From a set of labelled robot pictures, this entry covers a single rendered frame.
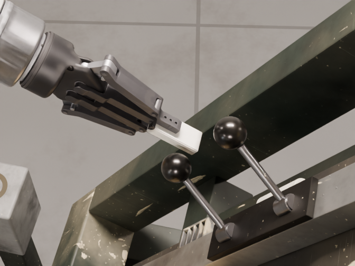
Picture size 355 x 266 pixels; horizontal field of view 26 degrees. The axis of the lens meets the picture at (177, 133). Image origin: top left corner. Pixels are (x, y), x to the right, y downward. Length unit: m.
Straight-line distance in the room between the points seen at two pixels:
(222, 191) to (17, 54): 0.52
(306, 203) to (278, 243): 0.08
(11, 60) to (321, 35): 0.39
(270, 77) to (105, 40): 1.92
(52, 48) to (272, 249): 0.35
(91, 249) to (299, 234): 0.71
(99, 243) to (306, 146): 1.31
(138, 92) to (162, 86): 1.89
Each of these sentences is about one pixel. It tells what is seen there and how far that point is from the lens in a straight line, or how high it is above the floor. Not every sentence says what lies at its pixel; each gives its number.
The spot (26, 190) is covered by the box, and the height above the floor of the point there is 0.89.
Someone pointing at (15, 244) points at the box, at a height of 0.81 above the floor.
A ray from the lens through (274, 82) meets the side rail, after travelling 1.05.
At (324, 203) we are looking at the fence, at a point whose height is 1.54.
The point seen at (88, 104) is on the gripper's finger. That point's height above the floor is 1.50.
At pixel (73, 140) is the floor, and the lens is 2.70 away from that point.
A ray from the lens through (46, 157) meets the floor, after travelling 2.68.
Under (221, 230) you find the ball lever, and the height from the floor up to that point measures 1.40.
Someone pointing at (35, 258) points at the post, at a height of 0.56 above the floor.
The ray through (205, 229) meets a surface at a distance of 1.08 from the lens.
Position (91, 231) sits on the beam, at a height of 0.90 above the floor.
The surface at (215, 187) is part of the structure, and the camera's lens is 1.28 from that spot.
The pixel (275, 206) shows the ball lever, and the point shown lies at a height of 1.50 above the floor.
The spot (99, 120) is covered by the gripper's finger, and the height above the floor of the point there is 1.46.
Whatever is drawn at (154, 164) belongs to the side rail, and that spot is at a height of 1.14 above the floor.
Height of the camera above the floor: 2.27
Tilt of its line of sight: 57 degrees down
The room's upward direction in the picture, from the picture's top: straight up
